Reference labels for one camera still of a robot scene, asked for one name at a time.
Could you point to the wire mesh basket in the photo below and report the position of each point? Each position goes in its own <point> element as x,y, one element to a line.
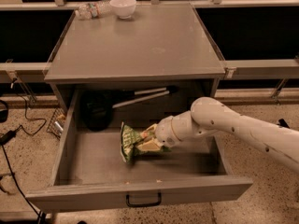
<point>56,125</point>

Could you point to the black drawer handle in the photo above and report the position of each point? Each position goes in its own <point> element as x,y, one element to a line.
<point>143,200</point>

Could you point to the black wheeled stand leg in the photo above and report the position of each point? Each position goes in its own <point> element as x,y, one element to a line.
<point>283,123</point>

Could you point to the black power adapter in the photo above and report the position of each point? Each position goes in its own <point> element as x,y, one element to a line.
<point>7,137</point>

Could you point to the open grey top drawer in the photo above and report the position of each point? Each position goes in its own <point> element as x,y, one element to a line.
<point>90,174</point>

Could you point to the metal railing frame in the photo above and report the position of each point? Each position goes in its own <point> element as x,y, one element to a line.
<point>253,39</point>

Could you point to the black tripod with silver legs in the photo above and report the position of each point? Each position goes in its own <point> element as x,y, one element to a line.
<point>96,107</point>

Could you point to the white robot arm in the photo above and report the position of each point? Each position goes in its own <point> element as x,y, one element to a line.
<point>208,116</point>

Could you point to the white ceramic bowl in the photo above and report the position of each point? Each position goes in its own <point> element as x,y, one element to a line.
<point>123,9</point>

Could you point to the grey cabinet with top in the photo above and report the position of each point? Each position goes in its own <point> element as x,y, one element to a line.
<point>162,42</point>

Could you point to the green jalapeno chip bag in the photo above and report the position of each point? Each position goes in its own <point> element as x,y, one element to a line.
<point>130,138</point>

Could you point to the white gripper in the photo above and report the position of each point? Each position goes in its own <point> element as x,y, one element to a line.
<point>165,131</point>

